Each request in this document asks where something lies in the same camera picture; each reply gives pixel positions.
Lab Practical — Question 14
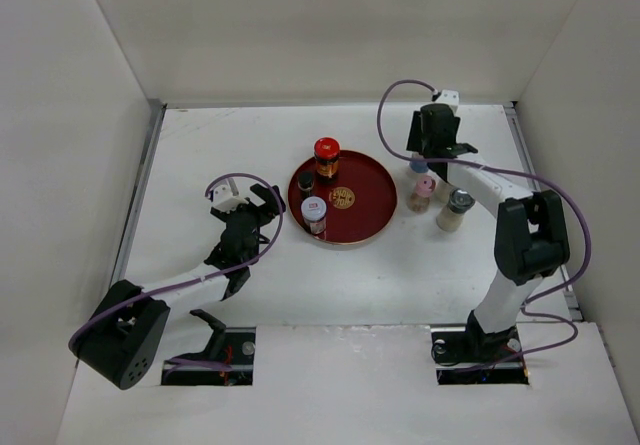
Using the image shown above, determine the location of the tall silver-lid blue-label jar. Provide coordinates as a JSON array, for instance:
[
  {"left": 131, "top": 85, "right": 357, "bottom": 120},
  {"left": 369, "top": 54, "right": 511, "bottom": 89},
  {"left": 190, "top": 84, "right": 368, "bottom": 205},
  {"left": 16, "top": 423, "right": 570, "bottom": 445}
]
[{"left": 408, "top": 154, "right": 429, "bottom": 177}]

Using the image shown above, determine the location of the white-lid low jar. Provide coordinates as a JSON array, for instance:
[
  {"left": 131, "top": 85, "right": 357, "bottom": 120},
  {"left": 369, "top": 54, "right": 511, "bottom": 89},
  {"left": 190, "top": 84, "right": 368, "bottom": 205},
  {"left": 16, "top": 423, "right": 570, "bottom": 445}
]
[{"left": 301, "top": 196, "right": 327, "bottom": 235}]

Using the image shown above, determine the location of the small black-cap spice bottle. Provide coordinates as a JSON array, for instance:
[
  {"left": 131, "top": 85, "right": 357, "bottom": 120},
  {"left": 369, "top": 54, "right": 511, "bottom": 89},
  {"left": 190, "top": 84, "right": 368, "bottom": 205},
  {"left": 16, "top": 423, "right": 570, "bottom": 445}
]
[{"left": 297, "top": 171, "right": 315, "bottom": 200}]

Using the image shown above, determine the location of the pink-lid spice jar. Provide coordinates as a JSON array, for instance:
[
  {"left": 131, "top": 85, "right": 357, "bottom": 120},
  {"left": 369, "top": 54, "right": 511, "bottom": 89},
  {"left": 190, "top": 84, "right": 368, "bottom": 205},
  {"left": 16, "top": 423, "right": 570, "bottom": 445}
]
[{"left": 407, "top": 175, "right": 436, "bottom": 214}]

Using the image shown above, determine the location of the red-lid chili sauce jar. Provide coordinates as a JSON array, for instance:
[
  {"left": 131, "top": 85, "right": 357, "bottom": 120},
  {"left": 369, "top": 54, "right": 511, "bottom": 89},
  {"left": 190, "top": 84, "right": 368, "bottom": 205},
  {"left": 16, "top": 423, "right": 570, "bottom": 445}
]
[{"left": 314, "top": 137, "right": 341, "bottom": 180}]

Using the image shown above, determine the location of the clear-dome-lid spice jar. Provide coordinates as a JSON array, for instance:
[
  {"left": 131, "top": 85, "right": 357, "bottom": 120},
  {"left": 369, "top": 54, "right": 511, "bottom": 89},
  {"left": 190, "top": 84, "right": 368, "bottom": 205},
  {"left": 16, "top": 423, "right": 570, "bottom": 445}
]
[{"left": 436, "top": 188, "right": 476, "bottom": 233}]

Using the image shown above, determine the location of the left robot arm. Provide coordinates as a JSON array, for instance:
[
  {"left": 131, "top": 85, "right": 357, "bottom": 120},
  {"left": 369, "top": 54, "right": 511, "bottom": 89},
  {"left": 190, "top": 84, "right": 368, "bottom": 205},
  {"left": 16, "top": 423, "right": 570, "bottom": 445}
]
[{"left": 68, "top": 183, "right": 286, "bottom": 390}]

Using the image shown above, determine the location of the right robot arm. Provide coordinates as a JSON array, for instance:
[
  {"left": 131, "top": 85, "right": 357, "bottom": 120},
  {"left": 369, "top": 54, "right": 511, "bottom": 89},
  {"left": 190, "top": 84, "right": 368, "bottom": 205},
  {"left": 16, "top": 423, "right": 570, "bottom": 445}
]
[{"left": 406, "top": 103, "right": 570, "bottom": 366}]

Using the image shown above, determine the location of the black round-top grinder bottle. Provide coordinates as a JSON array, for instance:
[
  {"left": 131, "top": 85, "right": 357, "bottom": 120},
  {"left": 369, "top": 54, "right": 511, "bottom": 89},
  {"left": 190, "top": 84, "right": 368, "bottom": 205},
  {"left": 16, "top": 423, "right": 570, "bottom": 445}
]
[{"left": 434, "top": 180, "right": 455, "bottom": 204}]

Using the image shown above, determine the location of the red round tray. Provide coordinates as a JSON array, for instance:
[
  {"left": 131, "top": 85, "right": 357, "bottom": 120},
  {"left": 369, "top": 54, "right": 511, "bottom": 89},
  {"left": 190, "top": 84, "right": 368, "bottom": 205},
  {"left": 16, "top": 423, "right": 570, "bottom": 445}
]
[{"left": 313, "top": 150, "right": 398, "bottom": 245}]

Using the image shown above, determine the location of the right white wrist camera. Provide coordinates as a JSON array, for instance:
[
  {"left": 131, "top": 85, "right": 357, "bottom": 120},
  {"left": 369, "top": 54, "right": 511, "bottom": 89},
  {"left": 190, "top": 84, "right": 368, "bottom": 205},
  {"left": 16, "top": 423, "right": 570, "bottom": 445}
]
[{"left": 432, "top": 89, "right": 460, "bottom": 115}]

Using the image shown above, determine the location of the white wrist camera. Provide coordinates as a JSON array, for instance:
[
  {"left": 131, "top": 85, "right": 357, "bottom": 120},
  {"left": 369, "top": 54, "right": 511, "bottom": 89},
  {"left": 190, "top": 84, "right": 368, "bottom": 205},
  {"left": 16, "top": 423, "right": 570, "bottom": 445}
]
[
  {"left": 206, "top": 178, "right": 247, "bottom": 213},
  {"left": 432, "top": 89, "right": 460, "bottom": 115}
]

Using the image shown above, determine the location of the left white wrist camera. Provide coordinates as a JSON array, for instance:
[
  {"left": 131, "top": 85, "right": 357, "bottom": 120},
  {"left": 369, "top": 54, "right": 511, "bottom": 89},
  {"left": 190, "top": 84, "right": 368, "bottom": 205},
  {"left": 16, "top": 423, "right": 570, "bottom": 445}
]
[{"left": 206, "top": 178, "right": 247, "bottom": 213}]

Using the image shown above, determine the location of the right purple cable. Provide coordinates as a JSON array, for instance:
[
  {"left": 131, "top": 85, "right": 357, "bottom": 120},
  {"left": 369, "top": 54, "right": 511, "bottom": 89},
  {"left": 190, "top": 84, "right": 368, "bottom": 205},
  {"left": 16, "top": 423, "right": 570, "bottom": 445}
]
[{"left": 377, "top": 80, "right": 592, "bottom": 371}]

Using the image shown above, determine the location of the purple cable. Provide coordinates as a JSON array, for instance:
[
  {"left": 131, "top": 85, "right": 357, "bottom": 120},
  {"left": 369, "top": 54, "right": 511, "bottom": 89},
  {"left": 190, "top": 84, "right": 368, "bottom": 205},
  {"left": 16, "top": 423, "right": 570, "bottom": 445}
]
[
  {"left": 377, "top": 80, "right": 592, "bottom": 371},
  {"left": 68, "top": 171, "right": 285, "bottom": 371}
]

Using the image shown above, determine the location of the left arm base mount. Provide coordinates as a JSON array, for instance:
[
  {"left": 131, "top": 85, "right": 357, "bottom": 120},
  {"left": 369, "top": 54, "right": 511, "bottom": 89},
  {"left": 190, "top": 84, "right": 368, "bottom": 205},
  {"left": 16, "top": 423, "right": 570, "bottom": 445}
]
[{"left": 160, "top": 309, "right": 257, "bottom": 387}]

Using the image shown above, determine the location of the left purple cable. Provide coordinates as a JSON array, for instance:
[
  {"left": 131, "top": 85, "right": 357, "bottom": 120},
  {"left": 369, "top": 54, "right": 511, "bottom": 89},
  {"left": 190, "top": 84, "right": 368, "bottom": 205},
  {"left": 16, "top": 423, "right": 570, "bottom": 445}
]
[{"left": 68, "top": 171, "right": 285, "bottom": 371}]

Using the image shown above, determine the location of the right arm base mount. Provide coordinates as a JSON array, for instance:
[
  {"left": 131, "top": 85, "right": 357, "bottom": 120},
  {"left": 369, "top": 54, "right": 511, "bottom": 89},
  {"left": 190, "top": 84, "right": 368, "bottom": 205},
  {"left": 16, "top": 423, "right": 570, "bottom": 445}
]
[{"left": 431, "top": 327, "right": 529, "bottom": 386}]

